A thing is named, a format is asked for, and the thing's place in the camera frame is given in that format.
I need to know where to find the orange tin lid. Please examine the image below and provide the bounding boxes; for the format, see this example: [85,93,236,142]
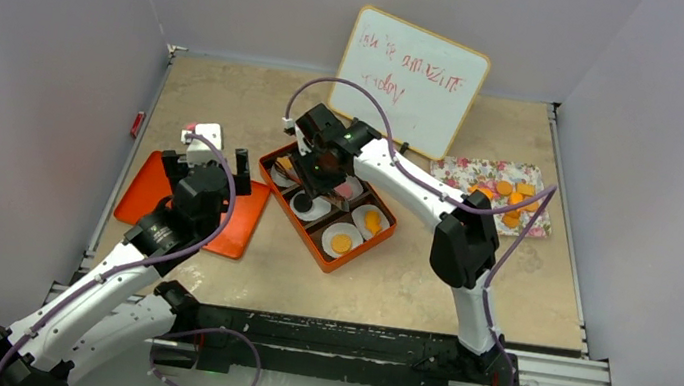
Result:
[113,151,271,260]

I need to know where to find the pink round cookie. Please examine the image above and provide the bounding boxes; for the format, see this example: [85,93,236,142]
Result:
[334,183,354,200]

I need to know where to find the orange star cookie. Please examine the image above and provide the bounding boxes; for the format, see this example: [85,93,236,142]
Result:
[275,156,293,174]

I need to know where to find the black round cookie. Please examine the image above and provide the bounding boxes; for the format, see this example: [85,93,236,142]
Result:
[291,192,313,213]

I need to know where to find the orange fish cookie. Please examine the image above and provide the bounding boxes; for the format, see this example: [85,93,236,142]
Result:
[364,210,383,236]

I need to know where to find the orange cookie tin box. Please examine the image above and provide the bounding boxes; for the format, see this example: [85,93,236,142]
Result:
[258,143,398,274]

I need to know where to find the round patterned biscuit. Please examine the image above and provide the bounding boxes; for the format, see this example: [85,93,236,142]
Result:
[330,233,353,255]

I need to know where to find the metal tongs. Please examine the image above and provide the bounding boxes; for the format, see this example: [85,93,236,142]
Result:
[270,161,350,212]

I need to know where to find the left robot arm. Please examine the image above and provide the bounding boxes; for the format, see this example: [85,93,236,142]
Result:
[0,132,252,386]

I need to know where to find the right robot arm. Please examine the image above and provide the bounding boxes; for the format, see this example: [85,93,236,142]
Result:
[282,104,503,381]

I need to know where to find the white paper cup far-left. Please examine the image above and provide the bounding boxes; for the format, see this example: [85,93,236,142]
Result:
[270,163,299,189]

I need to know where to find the white paper cup middle-right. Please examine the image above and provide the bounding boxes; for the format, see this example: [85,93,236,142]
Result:
[340,176,364,201]

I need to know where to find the white paper cup middle-left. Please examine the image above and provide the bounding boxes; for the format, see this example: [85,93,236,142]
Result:
[289,197,332,222]

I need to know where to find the small red box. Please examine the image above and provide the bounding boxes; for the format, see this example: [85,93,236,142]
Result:
[128,111,146,139]

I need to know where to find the white paper cup near-right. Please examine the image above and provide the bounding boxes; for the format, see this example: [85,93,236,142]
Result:
[351,204,391,241]

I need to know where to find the black whiteboard foot right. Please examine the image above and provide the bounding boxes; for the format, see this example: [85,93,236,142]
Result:
[398,141,409,155]

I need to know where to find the white paper cup near-left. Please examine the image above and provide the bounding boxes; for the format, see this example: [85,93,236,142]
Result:
[321,222,365,259]

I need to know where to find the floral rectangular tray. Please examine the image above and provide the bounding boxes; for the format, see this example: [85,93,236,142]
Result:
[429,156,552,238]

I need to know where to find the orange round cookie centre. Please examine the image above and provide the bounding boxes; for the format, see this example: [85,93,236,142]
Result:
[495,180,514,197]

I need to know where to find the orange chip cookie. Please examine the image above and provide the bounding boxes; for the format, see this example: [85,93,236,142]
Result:
[502,212,521,229]

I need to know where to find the orange square cookie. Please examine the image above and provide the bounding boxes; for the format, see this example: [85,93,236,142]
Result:
[515,182,536,197]

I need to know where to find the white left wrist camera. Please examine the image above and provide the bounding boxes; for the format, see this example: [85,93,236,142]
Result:
[180,123,224,165]

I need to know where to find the white board yellow frame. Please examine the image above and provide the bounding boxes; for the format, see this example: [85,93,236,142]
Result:
[327,6,491,160]

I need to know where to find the black metal base rail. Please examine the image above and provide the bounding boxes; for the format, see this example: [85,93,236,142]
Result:
[30,276,621,386]

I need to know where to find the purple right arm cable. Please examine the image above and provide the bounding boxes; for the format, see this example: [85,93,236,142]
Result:
[246,72,569,386]

